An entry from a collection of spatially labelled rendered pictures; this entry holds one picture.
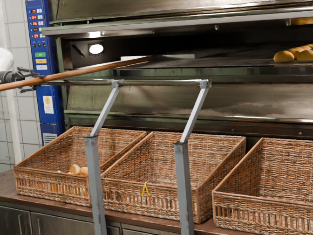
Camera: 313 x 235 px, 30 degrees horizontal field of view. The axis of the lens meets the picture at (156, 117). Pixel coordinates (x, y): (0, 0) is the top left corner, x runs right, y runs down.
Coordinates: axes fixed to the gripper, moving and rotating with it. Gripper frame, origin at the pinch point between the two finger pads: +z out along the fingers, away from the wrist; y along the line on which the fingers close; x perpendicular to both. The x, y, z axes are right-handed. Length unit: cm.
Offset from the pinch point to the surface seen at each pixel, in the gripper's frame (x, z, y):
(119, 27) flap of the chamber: -37.2, 22.1, -21.4
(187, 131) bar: 3, 83, 20
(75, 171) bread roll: -36, -18, 57
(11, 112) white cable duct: -52, -83, 28
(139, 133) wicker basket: -47, 21, 35
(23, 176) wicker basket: -4, -25, 51
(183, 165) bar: 9, 84, 33
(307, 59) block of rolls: -65, 108, -1
